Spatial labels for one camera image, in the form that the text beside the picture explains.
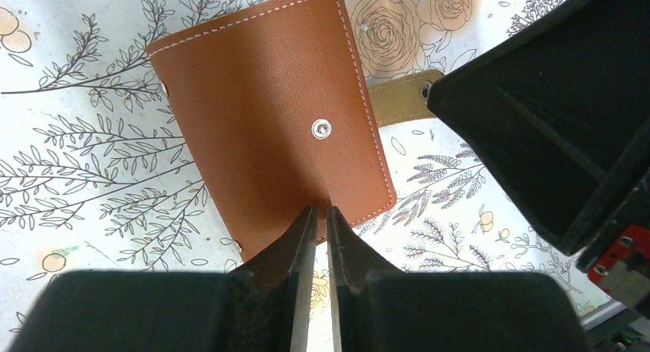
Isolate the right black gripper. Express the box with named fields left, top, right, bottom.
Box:
left=577, top=176, right=649, bottom=317

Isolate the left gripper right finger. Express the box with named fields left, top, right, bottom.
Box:
left=327, top=207, right=589, bottom=351

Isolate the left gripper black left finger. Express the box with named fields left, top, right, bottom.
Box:
left=11, top=206, right=317, bottom=351

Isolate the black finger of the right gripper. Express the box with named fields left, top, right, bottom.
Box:
left=428, top=0, right=649, bottom=255

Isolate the brown leather card holder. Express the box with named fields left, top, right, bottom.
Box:
left=146, top=0, right=442, bottom=261

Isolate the floral patterned table mat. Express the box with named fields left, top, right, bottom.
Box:
left=1, top=0, right=609, bottom=350

